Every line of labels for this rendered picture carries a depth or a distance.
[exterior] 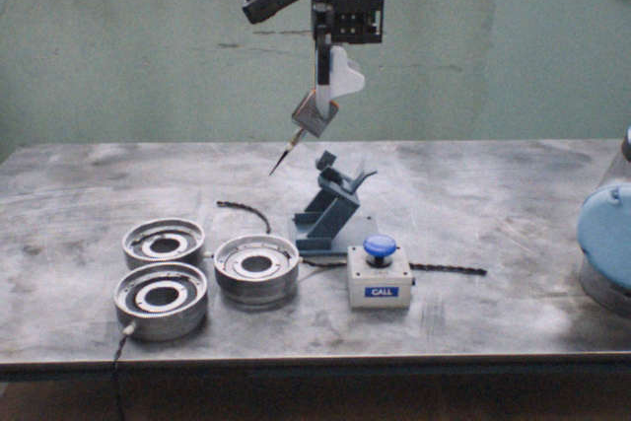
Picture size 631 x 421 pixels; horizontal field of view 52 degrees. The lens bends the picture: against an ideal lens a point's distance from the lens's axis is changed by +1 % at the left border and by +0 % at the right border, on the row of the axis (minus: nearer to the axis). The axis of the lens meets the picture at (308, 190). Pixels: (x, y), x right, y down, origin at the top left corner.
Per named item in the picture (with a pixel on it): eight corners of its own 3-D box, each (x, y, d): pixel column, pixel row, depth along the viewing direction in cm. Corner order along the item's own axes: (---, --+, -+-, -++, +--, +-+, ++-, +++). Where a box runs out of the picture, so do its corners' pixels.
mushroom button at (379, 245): (363, 284, 77) (365, 248, 75) (360, 265, 81) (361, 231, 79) (396, 284, 77) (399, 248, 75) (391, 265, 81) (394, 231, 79)
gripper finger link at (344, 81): (365, 123, 79) (367, 47, 76) (316, 124, 79) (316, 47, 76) (362, 117, 82) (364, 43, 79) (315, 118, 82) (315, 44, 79)
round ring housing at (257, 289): (231, 317, 76) (229, 288, 74) (205, 271, 84) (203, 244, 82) (312, 295, 79) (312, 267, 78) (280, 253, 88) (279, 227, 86)
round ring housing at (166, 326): (159, 281, 82) (155, 253, 80) (227, 305, 78) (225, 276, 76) (98, 327, 74) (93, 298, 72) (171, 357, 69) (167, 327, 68)
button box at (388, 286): (351, 310, 77) (352, 275, 75) (346, 275, 83) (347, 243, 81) (418, 309, 77) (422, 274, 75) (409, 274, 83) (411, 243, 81)
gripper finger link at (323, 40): (330, 87, 76) (331, 10, 73) (317, 88, 76) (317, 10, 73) (327, 80, 80) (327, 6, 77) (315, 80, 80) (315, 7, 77)
